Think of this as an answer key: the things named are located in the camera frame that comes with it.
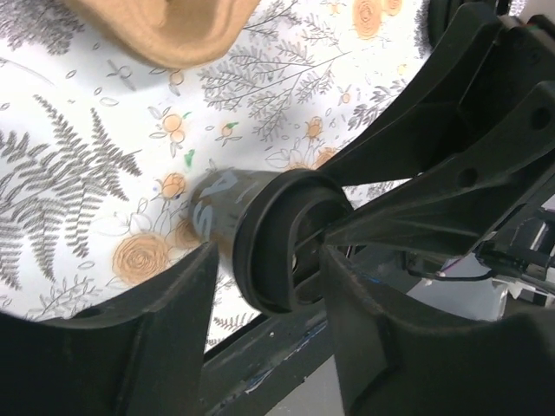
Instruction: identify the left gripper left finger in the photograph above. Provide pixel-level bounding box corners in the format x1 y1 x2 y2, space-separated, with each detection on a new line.
1 244 219 415

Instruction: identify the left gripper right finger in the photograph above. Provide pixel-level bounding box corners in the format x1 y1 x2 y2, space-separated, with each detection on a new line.
320 247 554 415

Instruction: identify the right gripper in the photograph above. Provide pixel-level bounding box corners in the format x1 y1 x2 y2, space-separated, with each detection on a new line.
315 1 554 277

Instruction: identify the black coffee cup lid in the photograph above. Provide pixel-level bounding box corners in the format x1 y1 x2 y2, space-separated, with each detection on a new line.
232 169 353 315

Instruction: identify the dark takeout coffee cup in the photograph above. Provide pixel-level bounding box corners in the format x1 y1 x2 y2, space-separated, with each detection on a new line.
188 169 278 262

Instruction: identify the brown cardboard cup carrier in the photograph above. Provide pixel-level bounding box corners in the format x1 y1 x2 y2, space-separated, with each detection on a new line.
64 0 259 69

